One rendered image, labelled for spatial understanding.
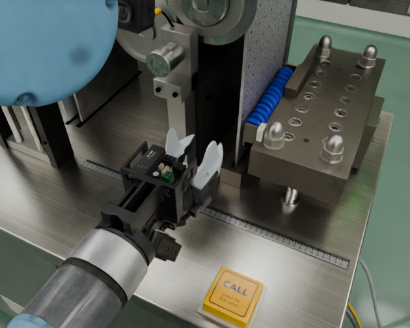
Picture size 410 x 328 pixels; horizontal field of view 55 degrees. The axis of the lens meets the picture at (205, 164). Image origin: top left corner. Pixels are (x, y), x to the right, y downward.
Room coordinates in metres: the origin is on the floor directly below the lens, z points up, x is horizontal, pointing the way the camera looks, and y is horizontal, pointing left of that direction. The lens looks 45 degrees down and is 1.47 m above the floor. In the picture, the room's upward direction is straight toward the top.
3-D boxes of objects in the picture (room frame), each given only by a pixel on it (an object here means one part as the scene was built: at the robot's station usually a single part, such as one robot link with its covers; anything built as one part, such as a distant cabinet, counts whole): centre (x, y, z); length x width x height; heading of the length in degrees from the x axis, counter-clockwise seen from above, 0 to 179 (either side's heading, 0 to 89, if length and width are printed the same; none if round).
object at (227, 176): (0.64, -0.11, 0.92); 0.28 x 0.04 x 0.04; 154
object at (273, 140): (0.49, -0.12, 1.05); 0.04 x 0.04 x 0.04
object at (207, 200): (0.33, 0.01, 1.09); 0.09 x 0.05 x 0.02; 145
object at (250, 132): (0.63, -0.13, 1.01); 0.23 x 0.03 x 0.05; 154
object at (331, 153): (0.46, -0.21, 1.05); 0.04 x 0.04 x 0.04
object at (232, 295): (0.28, -0.04, 0.91); 0.07 x 0.07 x 0.02; 64
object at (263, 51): (0.65, -0.11, 1.11); 0.23 x 0.01 x 0.18; 154
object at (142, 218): (0.29, 0.06, 1.12); 0.12 x 0.08 x 0.09; 154
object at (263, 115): (0.63, -0.13, 1.03); 0.21 x 0.04 x 0.03; 154
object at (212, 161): (0.37, -0.01, 1.11); 0.09 x 0.03 x 0.06; 145
